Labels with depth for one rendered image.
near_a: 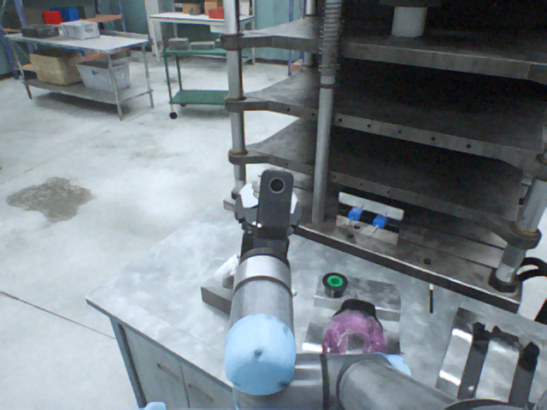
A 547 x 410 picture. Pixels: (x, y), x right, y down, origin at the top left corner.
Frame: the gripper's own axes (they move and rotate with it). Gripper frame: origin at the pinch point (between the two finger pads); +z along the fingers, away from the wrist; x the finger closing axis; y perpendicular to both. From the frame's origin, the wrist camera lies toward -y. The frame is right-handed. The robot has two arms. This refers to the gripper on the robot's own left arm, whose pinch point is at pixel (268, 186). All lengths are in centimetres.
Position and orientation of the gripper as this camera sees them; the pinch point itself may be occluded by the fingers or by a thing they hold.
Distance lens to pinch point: 68.7
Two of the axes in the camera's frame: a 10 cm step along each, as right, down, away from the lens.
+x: 9.9, 1.2, 0.6
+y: -1.4, 8.4, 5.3
